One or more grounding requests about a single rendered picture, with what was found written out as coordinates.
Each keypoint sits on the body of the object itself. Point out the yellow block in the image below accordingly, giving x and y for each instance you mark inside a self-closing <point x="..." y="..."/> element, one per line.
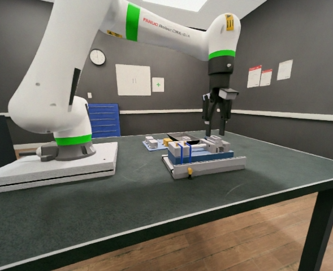
<point x="166" y="140"/>

